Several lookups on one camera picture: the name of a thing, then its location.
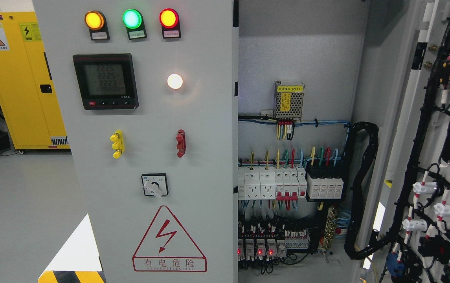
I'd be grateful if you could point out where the grey cabinet door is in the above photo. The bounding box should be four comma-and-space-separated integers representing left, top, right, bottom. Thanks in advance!
345, 0, 450, 283
33, 0, 239, 283

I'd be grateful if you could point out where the red indicator lamp left door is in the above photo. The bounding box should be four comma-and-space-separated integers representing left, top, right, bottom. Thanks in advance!
159, 8, 181, 39

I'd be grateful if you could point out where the green indicator lamp left door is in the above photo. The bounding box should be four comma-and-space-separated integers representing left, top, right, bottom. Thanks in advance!
122, 9, 147, 40

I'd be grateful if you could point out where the yellow indicator lamp left door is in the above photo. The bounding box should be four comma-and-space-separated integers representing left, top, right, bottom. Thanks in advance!
84, 10, 110, 40

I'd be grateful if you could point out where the white socket breaker row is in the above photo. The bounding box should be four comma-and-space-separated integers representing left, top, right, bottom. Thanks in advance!
237, 165, 308, 201

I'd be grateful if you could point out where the metal mesh power supply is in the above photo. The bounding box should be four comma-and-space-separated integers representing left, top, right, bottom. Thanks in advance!
274, 80, 305, 119

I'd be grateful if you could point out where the white indicator lamp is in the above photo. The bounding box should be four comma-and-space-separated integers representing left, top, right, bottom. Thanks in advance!
167, 74, 184, 90

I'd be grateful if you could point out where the relay terminal row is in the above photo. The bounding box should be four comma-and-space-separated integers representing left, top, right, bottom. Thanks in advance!
236, 215, 318, 264

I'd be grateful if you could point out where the black surge protector block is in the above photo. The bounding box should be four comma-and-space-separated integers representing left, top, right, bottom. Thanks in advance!
306, 164, 344, 201

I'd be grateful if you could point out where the red electric hazard sticker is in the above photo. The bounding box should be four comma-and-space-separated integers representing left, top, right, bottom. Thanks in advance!
132, 205, 207, 273

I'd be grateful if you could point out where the black digital power meter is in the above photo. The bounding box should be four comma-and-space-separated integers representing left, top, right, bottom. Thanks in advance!
73, 53, 139, 110

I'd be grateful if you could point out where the yellow safety cabinet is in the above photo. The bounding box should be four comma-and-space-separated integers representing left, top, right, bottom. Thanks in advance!
0, 11, 69, 151

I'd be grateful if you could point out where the red terminal post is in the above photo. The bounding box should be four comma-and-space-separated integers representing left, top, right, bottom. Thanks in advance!
176, 129, 186, 158

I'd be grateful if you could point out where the rotary selector switch left door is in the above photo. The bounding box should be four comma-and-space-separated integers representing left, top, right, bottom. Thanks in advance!
141, 173, 169, 198

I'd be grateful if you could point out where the yellow terminal post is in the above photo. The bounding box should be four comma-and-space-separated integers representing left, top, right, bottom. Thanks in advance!
110, 130, 125, 159

